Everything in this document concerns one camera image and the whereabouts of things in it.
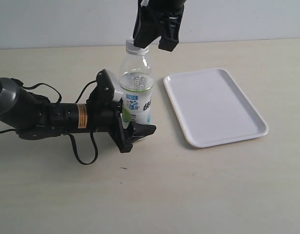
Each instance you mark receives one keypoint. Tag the white bottle cap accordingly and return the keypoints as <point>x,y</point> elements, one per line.
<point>133,50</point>

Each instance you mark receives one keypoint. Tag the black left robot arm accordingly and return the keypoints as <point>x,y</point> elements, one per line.
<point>34,117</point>

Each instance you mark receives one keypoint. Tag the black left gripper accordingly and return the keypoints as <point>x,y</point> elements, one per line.
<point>105,116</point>

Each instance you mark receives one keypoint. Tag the white plastic tray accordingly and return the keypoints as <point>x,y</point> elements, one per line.
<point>212,109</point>

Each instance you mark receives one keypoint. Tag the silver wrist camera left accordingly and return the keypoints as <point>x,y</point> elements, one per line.
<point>108,86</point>

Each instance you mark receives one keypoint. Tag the clear plastic water bottle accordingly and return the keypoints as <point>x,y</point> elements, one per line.
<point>137,83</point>

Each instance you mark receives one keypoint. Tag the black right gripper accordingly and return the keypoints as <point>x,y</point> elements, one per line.
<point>158,18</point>

